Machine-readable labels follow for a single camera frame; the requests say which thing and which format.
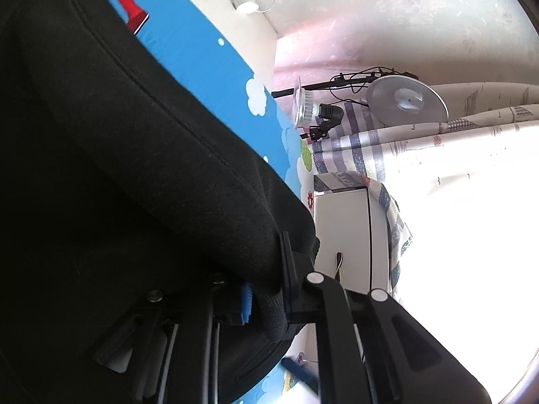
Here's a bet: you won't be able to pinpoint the white bedside cabinet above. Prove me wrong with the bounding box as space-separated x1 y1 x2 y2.
314 188 391 294

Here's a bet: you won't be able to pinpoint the black pants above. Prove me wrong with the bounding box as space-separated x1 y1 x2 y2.
1 0 318 403

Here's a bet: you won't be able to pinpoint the blue cartoon bed sheet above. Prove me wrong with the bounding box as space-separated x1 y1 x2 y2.
86 0 321 404

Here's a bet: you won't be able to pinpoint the patterned window curtain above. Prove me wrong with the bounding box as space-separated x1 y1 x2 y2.
311 82 538 287

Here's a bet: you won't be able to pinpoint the finned LED studio light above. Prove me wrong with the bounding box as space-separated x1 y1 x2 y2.
292 77 344 142

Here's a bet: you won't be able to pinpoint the white charger with cable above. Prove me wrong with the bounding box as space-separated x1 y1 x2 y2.
232 0 277 15

